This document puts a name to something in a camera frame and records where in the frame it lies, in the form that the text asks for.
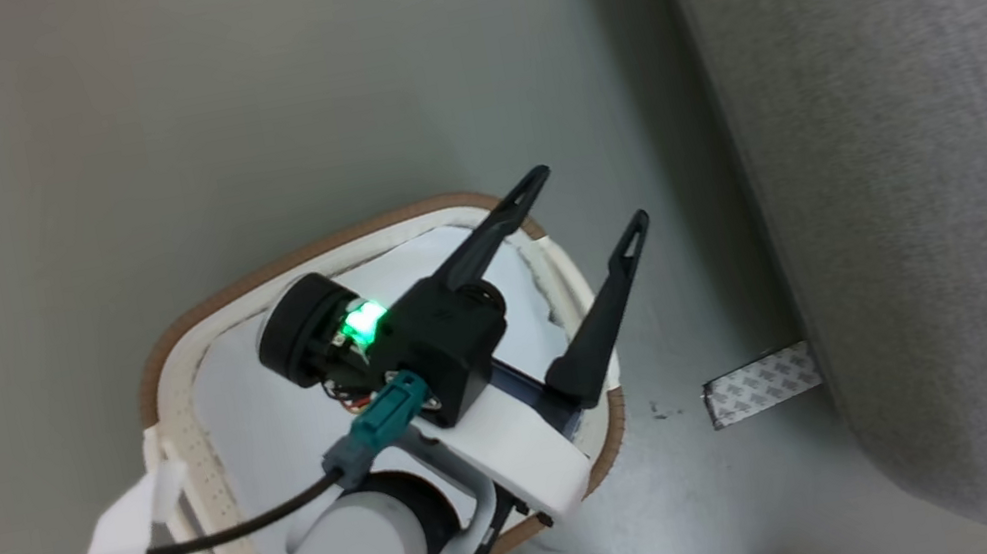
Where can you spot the white laundry basket brown rim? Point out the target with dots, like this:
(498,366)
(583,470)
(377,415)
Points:
(182,413)

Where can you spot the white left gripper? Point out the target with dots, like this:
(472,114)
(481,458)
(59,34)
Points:
(508,447)

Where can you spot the white tape flag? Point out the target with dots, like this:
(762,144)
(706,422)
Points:
(126,524)

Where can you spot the black wrist camera green light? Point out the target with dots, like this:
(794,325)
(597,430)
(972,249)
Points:
(443,337)

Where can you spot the grey fabric sofa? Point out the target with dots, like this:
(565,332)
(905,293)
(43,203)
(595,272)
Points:
(922,171)

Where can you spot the grey printed tape strip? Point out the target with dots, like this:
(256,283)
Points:
(761,384)

